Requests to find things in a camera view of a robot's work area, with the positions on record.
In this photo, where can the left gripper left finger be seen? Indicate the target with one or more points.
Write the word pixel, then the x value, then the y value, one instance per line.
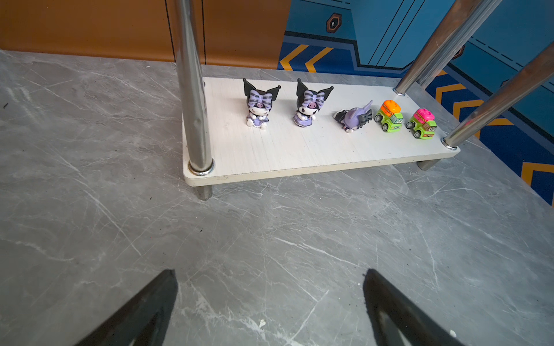
pixel 144 319

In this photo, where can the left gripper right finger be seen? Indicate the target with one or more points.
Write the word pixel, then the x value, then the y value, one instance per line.
pixel 395 318

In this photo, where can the pink green toy car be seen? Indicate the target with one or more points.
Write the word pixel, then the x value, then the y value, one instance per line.
pixel 422 124

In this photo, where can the green orange toy truck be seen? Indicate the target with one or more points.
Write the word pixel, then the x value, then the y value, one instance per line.
pixel 389 116

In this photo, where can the purple figure toy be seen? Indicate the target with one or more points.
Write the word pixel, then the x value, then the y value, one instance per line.
pixel 355 118

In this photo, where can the black white Kuromi figure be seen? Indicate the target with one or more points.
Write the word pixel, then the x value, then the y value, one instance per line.
pixel 260 104

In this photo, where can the white two-tier shelf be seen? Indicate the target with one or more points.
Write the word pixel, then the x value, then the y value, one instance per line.
pixel 420 54

